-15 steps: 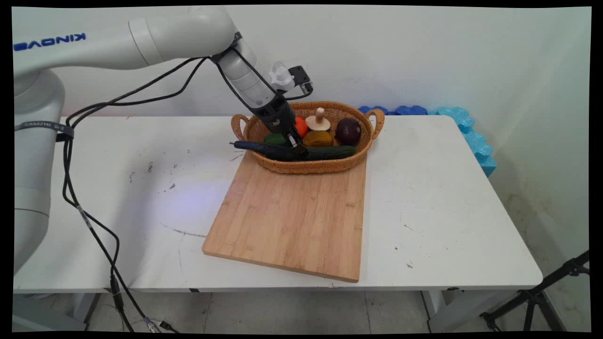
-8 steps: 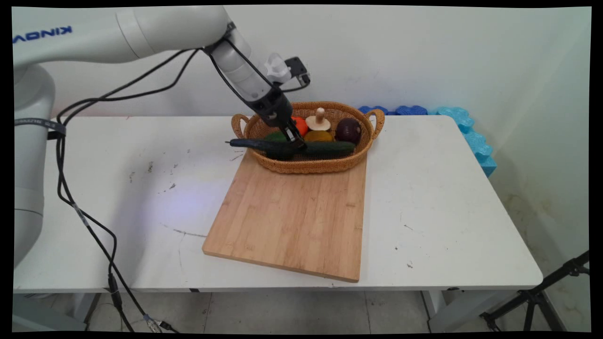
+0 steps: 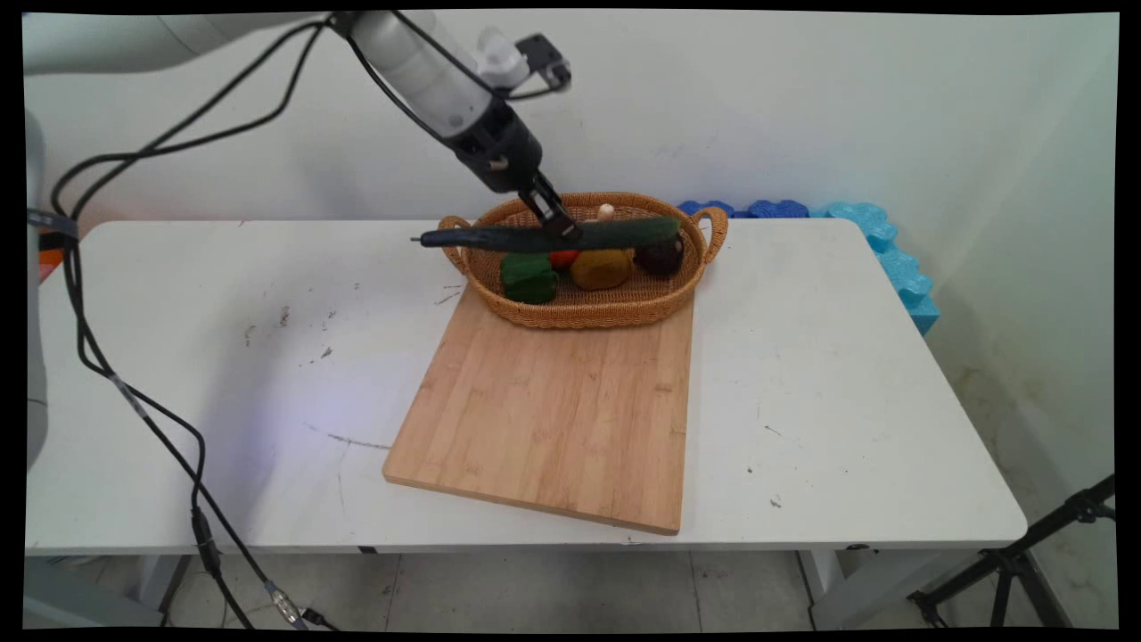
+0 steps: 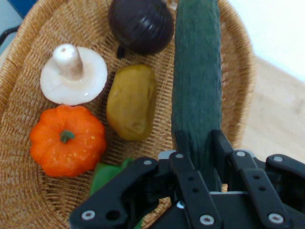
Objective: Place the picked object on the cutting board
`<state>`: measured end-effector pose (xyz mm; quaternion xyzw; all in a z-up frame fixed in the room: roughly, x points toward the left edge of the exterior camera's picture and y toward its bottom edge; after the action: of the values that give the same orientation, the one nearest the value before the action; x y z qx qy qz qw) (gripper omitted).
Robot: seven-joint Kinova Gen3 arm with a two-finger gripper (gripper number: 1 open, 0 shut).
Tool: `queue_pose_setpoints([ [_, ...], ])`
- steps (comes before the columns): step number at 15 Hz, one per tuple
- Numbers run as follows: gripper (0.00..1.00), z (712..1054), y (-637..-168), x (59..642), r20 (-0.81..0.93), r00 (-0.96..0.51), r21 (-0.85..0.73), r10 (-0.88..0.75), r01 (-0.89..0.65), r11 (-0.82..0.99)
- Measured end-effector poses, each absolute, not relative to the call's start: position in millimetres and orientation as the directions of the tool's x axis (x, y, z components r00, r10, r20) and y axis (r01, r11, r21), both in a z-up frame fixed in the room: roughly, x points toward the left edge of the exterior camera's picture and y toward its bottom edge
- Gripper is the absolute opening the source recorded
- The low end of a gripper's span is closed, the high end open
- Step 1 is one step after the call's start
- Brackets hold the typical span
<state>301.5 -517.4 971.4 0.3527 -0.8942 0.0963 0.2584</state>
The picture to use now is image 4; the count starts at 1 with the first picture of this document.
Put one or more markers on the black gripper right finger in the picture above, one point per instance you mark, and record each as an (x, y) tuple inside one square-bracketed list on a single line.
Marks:
[(262, 181)]

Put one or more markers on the brown toy potato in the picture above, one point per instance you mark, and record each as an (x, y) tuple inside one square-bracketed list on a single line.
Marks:
[(131, 102)]

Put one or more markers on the orange toy pumpkin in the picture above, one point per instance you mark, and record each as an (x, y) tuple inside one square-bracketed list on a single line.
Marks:
[(69, 143)]

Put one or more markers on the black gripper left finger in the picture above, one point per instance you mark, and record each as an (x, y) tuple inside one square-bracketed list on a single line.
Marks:
[(143, 186)]

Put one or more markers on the dark purple toy onion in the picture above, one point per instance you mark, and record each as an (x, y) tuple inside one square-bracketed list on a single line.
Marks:
[(140, 23)]

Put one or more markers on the blue textured object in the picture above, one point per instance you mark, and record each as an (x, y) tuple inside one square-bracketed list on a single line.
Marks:
[(26, 6)]

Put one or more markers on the white toy mushroom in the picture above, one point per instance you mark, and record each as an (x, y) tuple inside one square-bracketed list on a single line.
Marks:
[(71, 81)]

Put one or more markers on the woven wicker basket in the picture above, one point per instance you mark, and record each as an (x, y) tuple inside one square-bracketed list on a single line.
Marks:
[(23, 190)]

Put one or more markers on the green toy bell pepper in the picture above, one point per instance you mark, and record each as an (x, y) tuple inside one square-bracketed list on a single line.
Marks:
[(104, 174)]

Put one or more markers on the light wooden cutting board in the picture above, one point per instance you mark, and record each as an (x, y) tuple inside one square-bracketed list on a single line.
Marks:
[(274, 114)]

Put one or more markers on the dark green toy cucumber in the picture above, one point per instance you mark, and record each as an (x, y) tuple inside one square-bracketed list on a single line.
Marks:
[(196, 71)]

